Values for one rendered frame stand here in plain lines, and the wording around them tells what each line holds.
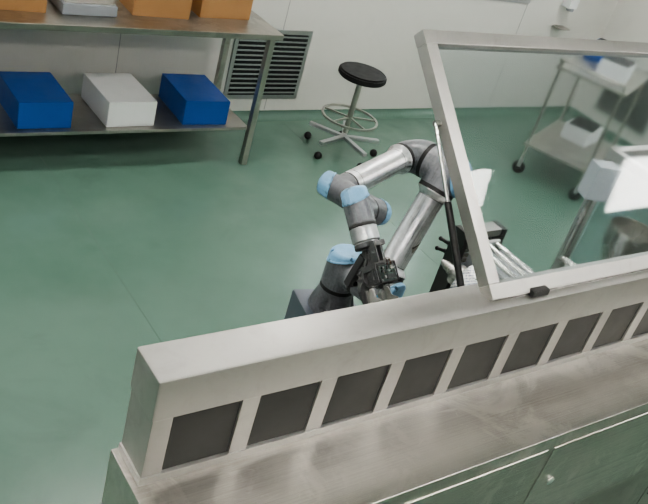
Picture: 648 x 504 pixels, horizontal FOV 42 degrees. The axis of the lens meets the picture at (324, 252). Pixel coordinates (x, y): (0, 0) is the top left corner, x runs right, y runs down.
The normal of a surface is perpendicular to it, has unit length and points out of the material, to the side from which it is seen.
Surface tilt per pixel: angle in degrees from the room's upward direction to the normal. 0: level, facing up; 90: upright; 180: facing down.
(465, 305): 0
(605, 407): 0
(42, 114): 90
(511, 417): 0
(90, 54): 90
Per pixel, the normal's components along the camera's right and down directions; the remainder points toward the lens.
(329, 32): 0.53, 0.56
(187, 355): 0.25, -0.82
